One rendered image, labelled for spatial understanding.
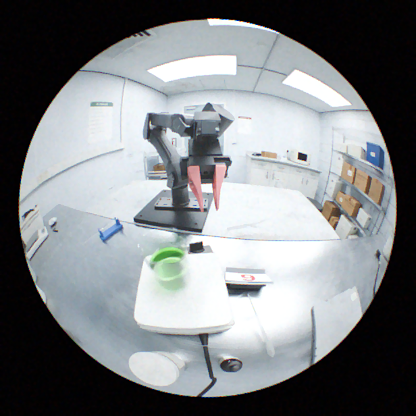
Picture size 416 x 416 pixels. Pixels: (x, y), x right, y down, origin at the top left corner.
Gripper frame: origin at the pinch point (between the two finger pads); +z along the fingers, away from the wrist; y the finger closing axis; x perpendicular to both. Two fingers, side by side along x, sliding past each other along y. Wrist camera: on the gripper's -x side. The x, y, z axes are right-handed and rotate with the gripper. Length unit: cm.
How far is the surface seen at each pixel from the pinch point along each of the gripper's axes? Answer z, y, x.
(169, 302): 14.4, -6.9, -5.7
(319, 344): 32.5, 16.0, -10.4
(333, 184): -56, 232, 78
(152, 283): 12.3, -9.5, -3.9
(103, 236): 2.3, -33.6, 13.8
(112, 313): 21.3, -21.7, 0.0
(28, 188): -26, -146, -4
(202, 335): 21.0, -3.7, -4.6
